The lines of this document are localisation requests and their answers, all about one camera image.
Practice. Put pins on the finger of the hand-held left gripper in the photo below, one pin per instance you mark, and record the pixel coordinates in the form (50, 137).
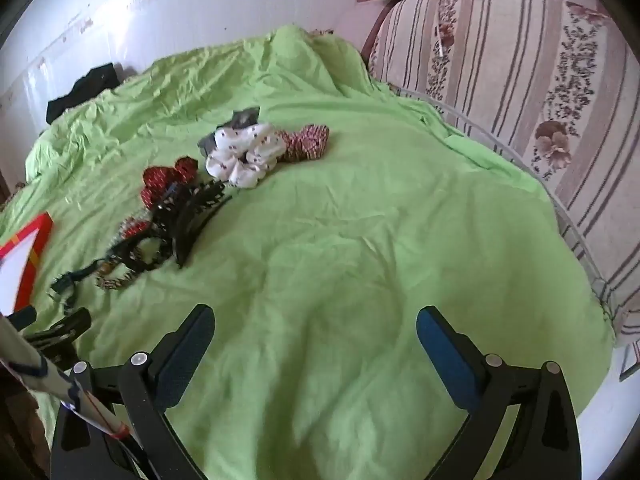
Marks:
(60, 331)
(22, 318)

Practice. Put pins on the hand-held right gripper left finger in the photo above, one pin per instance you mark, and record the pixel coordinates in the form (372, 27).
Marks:
(184, 355)

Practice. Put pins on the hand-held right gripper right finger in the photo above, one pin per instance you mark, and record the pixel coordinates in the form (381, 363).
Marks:
(445, 355)

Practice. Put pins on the red orange box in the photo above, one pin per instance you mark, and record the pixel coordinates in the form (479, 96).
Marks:
(37, 245)

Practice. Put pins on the red plaid scrunchie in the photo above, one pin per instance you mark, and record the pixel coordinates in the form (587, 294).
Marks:
(304, 142)

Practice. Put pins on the white printed rod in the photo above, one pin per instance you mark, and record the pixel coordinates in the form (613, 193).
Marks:
(35, 360)

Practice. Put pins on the dark lace ribbon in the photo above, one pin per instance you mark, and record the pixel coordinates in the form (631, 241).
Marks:
(70, 280)

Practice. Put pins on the black hair band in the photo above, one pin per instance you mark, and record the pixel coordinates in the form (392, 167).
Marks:
(150, 255)

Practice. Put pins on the spiked beaded headband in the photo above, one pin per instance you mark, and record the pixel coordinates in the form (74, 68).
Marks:
(131, 227)

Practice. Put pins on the green bedsheet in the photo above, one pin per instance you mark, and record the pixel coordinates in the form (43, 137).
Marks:
(350, 260)

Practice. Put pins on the black claw hair clip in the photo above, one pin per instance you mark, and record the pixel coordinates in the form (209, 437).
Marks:
(192, 220)

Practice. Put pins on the red dotted scrunchie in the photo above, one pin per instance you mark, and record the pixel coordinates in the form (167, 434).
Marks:
(162, 180)

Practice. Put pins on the white dotted scrunchie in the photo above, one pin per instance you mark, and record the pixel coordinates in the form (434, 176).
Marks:
(250, 152)

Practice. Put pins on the black cloth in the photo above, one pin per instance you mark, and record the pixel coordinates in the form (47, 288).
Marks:
(82, 91)

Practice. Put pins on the grey scrunchie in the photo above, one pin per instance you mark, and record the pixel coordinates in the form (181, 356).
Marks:
(242, 117)

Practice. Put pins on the striped floral mattress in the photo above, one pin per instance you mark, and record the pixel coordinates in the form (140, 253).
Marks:
(500, 70)

